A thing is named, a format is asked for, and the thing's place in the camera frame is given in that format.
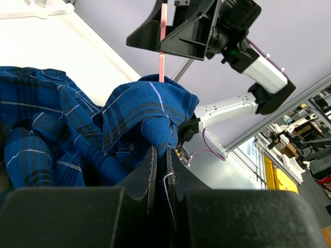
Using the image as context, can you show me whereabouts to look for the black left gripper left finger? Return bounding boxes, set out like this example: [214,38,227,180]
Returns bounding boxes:
[1,147,157,247]

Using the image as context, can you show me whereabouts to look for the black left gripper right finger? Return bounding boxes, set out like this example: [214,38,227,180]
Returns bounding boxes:
[167,149,327,247]

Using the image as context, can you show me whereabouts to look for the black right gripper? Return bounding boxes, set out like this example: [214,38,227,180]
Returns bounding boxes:
[126,0,261,60]

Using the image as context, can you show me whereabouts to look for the pink plastic hanger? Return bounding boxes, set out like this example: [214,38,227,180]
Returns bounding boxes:
[159,3,168,83]

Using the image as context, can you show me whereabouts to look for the blue plaid shirt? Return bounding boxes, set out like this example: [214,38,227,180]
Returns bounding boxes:
[1,66,199,188]

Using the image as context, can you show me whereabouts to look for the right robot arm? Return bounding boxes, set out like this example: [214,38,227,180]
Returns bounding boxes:
[126,0,296,144]

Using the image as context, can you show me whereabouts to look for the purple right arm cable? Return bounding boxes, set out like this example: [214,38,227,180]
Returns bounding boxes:
[188,36,285,166]

